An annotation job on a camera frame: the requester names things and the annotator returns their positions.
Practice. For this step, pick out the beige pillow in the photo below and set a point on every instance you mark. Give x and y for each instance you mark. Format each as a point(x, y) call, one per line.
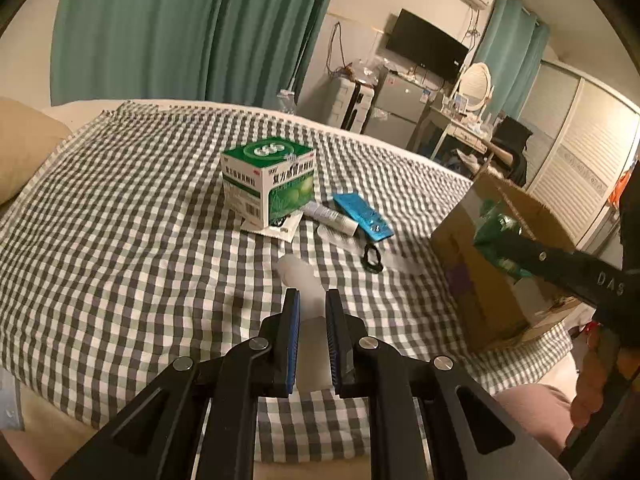
point(25, 145)

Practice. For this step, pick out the white green sachet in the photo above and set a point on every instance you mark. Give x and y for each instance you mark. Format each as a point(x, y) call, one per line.
point(280, 230)

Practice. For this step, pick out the large clear water jug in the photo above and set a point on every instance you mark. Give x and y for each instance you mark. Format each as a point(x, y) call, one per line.
point(288, 102)

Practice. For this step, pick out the white suitcase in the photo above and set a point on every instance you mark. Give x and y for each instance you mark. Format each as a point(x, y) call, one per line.
point(357, 105)

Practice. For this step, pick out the oval white mirror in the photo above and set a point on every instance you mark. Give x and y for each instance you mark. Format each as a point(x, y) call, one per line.
point(475, 87)

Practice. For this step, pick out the narrow green curtain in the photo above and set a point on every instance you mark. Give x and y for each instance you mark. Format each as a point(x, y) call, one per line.
point(510, 50)

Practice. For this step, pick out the grey mini fridge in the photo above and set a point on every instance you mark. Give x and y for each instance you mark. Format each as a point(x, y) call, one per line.
point(397, 105)

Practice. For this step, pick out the brown cardboard box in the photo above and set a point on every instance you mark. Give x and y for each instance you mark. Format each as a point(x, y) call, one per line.
point(465, 280)

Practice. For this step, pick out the small grey white tube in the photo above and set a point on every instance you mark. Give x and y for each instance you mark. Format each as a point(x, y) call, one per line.
point(330, 216)

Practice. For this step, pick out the person's right hand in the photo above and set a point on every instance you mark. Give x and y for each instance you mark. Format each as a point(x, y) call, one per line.
point(592, 380)

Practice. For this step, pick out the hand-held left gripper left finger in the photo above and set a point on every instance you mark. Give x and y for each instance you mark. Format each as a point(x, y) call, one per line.
point(294, 340)

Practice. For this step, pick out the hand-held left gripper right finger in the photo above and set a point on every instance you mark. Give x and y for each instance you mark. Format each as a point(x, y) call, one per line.
point(332, 340)

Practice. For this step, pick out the green white checked cloth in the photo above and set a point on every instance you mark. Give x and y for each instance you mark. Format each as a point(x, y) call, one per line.
point(125, 260)

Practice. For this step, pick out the blue foil packet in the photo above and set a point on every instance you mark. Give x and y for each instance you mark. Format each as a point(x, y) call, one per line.
point(362, 215)

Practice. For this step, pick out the white vanity table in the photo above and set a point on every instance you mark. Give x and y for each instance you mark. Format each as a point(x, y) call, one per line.
point(460, 130)

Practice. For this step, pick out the green foil packet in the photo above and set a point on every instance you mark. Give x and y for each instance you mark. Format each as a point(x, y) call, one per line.
point(492, 225)

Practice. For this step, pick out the clear plastic comb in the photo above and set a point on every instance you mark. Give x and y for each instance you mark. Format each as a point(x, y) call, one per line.
point(335, 234)

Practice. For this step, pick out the white plastic tube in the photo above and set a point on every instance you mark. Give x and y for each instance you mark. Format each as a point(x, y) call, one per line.
point(312, 350)

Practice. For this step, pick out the black wall television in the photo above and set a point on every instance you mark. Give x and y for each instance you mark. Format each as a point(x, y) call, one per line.
point(425, 47)

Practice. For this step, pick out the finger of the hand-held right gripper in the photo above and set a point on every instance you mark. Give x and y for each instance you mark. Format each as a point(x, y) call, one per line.
point(535, 257)

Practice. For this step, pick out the white louvred wardrobe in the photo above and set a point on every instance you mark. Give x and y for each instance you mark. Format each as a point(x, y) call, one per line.
point(585, 150)

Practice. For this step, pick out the green white medicine box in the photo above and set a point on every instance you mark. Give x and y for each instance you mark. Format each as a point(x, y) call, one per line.
point(270, 180)

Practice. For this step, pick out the chair with black clothes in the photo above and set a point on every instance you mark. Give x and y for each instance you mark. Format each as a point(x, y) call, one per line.
point(515, 145)

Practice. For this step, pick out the wide green curtain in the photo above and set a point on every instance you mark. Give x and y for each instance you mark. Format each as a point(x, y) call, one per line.
point(175, 30)

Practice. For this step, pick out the orange hanging garment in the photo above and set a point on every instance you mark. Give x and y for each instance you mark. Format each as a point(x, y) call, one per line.
point(621, 190)

